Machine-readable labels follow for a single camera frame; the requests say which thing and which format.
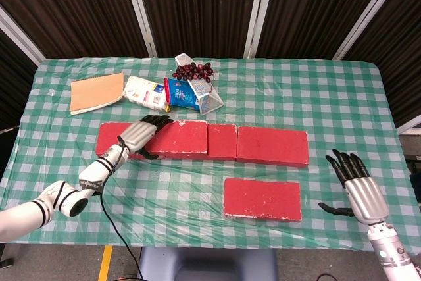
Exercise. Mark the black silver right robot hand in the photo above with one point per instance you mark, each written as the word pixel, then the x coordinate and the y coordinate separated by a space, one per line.
pixel 366 195

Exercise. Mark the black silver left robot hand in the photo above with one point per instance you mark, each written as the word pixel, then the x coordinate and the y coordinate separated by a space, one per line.
pixel 138 134

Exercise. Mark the red brick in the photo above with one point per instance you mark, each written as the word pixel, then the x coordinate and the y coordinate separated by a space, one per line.
pixel 108 139
pixel 263 198
pixel 184 139
pixel 273 144
pixel 222 141

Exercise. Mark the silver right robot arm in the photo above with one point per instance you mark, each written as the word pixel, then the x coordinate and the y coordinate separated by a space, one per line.
pixel 389 251

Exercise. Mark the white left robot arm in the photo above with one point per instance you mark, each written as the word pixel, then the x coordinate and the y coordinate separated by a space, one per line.
pixel 65 198

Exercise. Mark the white snack packet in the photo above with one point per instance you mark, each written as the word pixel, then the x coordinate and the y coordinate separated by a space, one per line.
pixel 144 91

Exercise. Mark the blue snack packet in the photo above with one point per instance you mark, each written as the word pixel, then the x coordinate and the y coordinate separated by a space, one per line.
pixel 181 93

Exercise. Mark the tan spiral notebook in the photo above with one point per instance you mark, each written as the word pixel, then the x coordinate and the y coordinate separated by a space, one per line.
pixel 97 91

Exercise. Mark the white mesh basket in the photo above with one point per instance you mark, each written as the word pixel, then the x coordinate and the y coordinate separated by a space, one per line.
pixel 205 95

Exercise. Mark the dark red grape bunch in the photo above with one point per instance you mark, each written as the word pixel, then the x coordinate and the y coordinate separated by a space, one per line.
pixel 192 71

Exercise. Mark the green checked tablecloth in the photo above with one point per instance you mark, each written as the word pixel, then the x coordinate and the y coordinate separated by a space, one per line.
pixel 329 103

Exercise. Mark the blue grey chair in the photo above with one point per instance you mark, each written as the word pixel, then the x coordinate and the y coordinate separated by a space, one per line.
pixel 207 264

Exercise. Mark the white partition frame post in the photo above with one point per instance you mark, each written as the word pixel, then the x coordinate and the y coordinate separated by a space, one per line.
pixel 139 14
pixel 371 14
pixel 260 11
pixel 19 34

